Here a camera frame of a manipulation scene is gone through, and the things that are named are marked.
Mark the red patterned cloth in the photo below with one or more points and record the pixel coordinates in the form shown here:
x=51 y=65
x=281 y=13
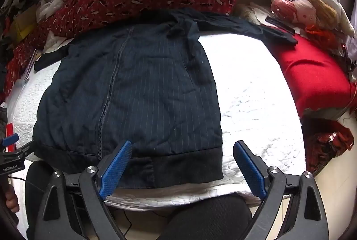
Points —
x=326 y=142

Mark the beige cloth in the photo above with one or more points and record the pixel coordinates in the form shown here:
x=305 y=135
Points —
x=251 y=12

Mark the person's left leg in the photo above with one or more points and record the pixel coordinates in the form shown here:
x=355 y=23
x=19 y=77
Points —
x=36 y=176

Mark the black flat device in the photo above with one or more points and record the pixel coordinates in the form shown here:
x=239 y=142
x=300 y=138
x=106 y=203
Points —
x=279 y=24

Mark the white plastic bag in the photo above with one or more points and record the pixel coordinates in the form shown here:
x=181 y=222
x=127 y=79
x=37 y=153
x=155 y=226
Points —
x=48 y=8

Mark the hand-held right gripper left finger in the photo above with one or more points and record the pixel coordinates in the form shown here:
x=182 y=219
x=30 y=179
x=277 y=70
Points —
x=117 y=170

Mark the navy pinstriped zip jacket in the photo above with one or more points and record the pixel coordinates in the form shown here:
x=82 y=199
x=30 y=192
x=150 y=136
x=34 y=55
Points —
x=139 y=89

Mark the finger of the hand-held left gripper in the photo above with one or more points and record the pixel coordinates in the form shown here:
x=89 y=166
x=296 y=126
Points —
x=9 y=140

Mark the person's leg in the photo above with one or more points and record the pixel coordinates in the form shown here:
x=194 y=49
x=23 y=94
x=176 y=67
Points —
x=36 y=176
x=206 y=217

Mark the white quilted bed cover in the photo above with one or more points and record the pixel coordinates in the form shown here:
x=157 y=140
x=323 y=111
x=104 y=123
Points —
x=251 y=103

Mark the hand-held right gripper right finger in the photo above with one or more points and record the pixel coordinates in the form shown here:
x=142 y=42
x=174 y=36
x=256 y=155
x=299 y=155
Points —
x=249 y=170

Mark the plain red cushion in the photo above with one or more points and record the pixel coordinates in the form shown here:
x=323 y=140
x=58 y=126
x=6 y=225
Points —
x=312 y=75

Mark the plush doll in plastic bag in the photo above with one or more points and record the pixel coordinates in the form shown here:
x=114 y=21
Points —
x=301 y=5

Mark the red card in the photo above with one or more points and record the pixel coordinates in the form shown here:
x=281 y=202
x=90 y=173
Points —
x=9 y=130

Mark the yellow box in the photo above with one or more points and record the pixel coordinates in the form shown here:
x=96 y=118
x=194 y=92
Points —
x=23 y=25

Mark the person's left hand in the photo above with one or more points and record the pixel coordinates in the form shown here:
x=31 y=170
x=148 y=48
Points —
x=12 y=198

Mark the red shiny wrapping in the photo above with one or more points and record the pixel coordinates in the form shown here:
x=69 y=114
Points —
x=320 y=33

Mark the person's right leg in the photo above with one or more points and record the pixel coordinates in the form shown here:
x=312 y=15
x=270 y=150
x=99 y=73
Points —
x=206 y=217

